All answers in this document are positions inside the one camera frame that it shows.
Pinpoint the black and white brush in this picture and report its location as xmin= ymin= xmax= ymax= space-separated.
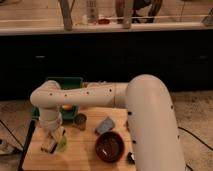
xmin=127 ymin=152 xmax=135 ymax=164

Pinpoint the green plastic tray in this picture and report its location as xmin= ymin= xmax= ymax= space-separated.
xmin=30 ymin=77 xmax=83 ymax=121

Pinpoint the black cable on floor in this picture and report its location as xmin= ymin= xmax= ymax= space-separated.
xmin=0 ymin=119 xmax=24 ymax=154

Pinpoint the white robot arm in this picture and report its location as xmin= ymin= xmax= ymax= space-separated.
xmin=30 ymin=74 xmax=186 ymax=171

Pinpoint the wooden post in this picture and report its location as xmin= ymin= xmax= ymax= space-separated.
xmin=59 ymin=0 xmax=72 ymax=31
xmin=123 ymin=0 xmax=134 ymax=29

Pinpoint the red object on shelf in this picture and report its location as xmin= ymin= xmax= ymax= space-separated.
xmin=98 ymin=18 xmax=110 ymax=24

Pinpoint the wooden post left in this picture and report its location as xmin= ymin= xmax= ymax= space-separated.
xmin=59 ymin=0 xmax=72 ymax=31

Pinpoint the dark brown wooden bowl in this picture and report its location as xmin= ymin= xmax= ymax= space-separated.
xmin=95 ymin=131 xmax=125 ymax=163

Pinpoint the wooden post right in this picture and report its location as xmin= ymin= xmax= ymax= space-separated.
xmin=123 ymin=0 xmax=134 ymax=29

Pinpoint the grey blue sponge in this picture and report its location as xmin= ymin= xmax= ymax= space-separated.
xmin=95 ymin=117 xmax=115 ymax=135

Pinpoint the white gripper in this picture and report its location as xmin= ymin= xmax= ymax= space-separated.
xmin=41 ymin=126 xmax=65 ymax=154

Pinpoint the green plastic cup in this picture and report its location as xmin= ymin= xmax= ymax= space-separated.
xmin=56 ymin=135 xmax=67 ymax=152

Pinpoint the orange ball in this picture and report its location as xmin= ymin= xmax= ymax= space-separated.
xmin=62 ymin=105 xmax=73 ymax=111

